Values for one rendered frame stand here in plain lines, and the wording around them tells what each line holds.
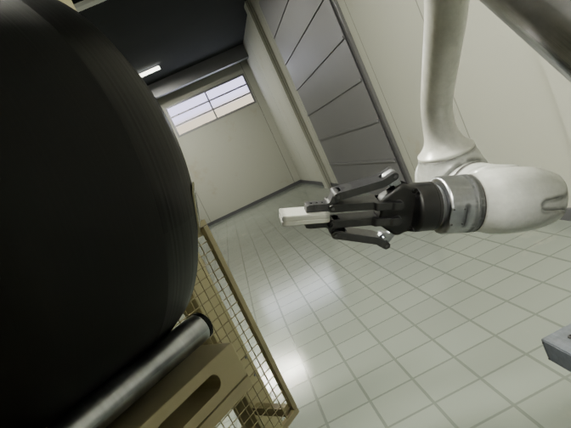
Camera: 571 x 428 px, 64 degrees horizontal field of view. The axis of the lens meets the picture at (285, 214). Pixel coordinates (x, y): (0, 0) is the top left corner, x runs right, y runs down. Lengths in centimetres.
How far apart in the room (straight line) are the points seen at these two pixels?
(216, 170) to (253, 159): 100
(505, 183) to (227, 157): 1117
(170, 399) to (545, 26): 59
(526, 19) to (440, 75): 32
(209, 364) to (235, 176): 1115
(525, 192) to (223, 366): 51
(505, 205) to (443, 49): 25
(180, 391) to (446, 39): 62
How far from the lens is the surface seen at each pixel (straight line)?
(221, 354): 71
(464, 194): 71
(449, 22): 73
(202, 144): 1181
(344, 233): 68
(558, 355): 84
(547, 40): 48
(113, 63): 60
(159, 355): 68
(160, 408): 66
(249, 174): 1180
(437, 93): 81
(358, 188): 65
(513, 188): 74
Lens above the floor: 110
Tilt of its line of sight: 8 degrees down
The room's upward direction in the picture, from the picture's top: 25 degrees counter-clockwise
